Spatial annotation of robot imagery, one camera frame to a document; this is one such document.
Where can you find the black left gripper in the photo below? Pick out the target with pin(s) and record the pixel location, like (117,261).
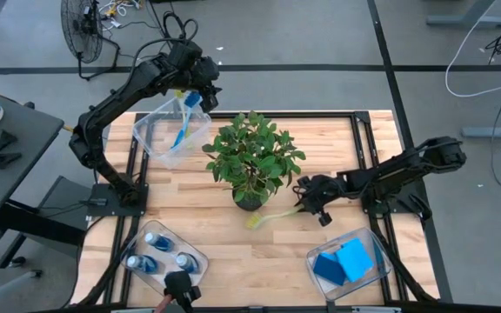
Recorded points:
(205,71)

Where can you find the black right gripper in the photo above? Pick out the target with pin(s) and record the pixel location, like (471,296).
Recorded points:
(320,189)

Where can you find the yellow-green dish brush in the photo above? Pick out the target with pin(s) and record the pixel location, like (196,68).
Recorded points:
(272,216)
(180,94)

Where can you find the blue dish brush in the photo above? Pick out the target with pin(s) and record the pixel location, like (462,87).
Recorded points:
(185,117)

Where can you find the blue kitchen sponge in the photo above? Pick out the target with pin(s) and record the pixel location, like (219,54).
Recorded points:
(355,258)
(329,268)

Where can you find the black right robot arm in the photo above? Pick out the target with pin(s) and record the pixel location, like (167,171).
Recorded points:
(398,169)

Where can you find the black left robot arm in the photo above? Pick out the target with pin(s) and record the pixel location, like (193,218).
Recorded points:
(115,100)

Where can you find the black plant pot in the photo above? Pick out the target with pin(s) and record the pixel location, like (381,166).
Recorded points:
(248,205)

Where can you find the clear plastic bin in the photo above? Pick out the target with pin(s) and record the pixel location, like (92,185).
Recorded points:
(342,291)
(163,148)

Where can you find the black floor fan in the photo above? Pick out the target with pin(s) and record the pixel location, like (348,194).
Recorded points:
(81,30)

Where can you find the clear glass container edge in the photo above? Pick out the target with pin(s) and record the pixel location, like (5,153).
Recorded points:
(168,278)

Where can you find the grey desk leg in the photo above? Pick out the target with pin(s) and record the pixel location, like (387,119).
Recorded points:
(494,131)
(468,19)

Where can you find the black plastic part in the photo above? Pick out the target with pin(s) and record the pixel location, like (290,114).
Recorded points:
(4,140)
(4,160)

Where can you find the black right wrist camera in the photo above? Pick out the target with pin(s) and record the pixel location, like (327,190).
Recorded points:
(325,218)

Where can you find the black table edge frame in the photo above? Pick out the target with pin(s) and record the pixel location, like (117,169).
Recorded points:
(276,115)

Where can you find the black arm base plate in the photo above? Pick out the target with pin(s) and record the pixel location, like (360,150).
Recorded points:
(107,204)
(402,202)

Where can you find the black table-level camera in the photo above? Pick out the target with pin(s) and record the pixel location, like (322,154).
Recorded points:
(181,287)

